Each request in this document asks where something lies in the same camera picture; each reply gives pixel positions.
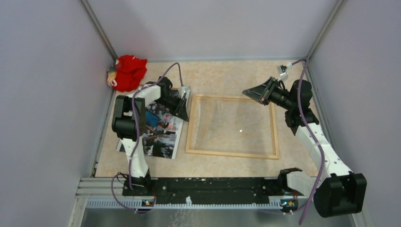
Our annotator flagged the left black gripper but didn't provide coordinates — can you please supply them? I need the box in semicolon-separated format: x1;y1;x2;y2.
154;94;189;122

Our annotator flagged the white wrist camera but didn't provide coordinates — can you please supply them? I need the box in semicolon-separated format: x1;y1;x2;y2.
277;65;288;82
177;86;191;99

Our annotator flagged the wooden picture frame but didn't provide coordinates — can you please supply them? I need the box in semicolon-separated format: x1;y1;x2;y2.
184;94;280;160

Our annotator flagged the transparent plastic sheet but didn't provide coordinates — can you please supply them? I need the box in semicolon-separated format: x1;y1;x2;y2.
190;97;276;156

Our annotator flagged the printed photo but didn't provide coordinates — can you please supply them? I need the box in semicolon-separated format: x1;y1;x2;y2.
116;83;189;160

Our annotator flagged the red crumpled cloth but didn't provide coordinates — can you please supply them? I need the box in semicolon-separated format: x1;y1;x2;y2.
106;55;148;92

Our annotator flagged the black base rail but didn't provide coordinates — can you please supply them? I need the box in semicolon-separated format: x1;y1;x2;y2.
122;177;294;205

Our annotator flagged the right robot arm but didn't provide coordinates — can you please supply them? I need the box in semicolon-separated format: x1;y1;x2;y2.
242;77;367;218

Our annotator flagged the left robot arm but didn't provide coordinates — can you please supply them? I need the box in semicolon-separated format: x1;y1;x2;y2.
112;77;191;195

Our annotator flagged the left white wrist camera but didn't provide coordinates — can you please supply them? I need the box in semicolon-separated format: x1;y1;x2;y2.
177;86;191;99

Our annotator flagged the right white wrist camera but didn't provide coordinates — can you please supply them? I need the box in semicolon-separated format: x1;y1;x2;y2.
277;65;288;82

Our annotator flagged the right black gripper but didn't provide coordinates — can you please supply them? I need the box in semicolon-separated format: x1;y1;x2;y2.
243;77;295;111

